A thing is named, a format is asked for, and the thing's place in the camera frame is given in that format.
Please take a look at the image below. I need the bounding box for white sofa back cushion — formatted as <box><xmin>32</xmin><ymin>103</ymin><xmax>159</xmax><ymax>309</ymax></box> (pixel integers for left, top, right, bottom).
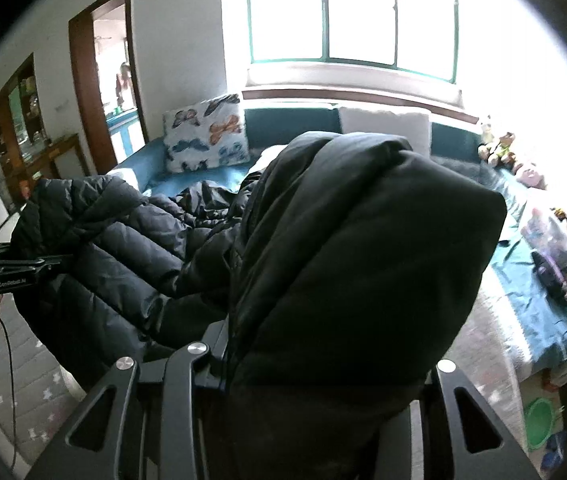
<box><xmin>338</xmin><ymin>106</ymin><xmax>433</xmax><ymax>157</ymax></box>

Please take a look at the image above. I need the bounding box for black handheld device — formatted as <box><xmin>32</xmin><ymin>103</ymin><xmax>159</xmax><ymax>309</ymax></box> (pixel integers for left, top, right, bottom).
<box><xmin>531</xmin><ymin>250</ymin><xmax>567</xmax><ymax>302</ymax></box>

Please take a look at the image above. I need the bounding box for wooden glass cabinet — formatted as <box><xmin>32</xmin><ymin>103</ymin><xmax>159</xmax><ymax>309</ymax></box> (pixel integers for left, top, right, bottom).
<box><xmin>0</xmin><ymin>52</ymin><xmax>53</xmax><ymax>173</ymax></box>

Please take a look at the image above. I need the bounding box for window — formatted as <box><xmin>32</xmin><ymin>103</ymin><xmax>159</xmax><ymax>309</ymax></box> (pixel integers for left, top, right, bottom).
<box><xmin>244</xmin><ymin>0</ymin><xmax>463</xmax><ymax>84</ymax></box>

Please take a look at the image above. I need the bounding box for teal blanket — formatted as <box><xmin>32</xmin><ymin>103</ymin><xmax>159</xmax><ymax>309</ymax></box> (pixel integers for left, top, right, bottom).
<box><xmin>478</xmin><ymin>162</ymin><xmax>567</xmax><ymax>363</ymax></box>

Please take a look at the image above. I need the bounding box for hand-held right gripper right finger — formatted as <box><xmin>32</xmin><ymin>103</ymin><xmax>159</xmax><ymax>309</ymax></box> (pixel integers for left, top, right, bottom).
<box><xmin>421</xmin><ymin>358</ymin><xmax>535</xmax><ymax>480</ymax></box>

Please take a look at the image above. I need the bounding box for black cable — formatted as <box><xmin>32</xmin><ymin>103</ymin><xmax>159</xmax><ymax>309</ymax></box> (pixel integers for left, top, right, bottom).
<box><xmin>0</xmin><ymin>310</ymin><xmax>19</xmax><ymax>476</ymax></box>

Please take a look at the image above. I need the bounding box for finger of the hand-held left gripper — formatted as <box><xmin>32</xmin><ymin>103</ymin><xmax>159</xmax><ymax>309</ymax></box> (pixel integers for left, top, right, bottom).
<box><xmin>0</xmin><ymin>254</ymin><xmax>75</xmax><ymax>282</ymax></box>

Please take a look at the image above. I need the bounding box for grey star print mat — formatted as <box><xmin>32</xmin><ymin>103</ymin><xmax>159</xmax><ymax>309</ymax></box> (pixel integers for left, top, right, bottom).
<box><xmin>0</xmin><ymin>287</ymin><xmax>91</xmax><ymax>468</ymax></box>

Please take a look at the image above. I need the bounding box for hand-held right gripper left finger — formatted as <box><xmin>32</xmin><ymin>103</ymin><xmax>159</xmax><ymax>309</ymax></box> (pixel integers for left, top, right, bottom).
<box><xmin>64</xmin><ymin>319</ymin><xmax>230</xmax><ymax>480</ymax></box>

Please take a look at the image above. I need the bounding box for clear plastic bag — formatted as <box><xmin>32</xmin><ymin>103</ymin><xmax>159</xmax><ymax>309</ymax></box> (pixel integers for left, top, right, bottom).
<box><xmin>520</xmin><ymin>204</ymin><xmax>567</xmax><ymax>272</ymax></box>

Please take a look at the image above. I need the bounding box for black puffer jacket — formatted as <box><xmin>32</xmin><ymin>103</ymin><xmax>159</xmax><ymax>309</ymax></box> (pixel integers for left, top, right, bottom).
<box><xmin>10</xmin><ymin>130</ymin><xmax>508</xmax><ymax>480</ymax></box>

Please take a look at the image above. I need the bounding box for green plastic basin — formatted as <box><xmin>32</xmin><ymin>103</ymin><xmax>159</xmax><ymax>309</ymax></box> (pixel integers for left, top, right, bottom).
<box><xmin>522</xmin><ymin>396</ymin><xmax>565</xmax><ymax>450</ymax></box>

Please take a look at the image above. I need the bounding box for wooden side table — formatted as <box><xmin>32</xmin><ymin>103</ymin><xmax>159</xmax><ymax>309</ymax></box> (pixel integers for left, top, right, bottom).
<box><xmin>4</xmin><ymin>132</ymin><xmax>92</xmax><ymax>197</ymax></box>

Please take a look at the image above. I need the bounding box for blue sofa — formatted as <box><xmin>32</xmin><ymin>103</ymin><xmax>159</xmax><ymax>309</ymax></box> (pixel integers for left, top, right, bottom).
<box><xmin>107</xmin><ymin>105</ymin><xmax>494</xmax><ymax>198</ymax></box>

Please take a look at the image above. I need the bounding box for butterfly print pillow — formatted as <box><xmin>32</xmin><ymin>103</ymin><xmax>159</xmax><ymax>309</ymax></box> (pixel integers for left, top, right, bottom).
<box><xmin>162</xmin><ymin>92</ymin><xmax>251</xmax><ymax>174</ymax></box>

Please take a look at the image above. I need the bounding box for pink plush toy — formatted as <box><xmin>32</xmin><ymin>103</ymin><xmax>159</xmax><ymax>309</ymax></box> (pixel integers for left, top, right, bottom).
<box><xmin>513</xmin><ymin>162</ymin><xmax>548</xmax><ymax>192</ymax></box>

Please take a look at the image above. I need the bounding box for wooden door frame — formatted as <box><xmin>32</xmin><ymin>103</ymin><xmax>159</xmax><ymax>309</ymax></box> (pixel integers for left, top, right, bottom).
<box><xmin>67</xmin><ymin>0</ymin><xmax>150</xmax><ymax>175</ymax></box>

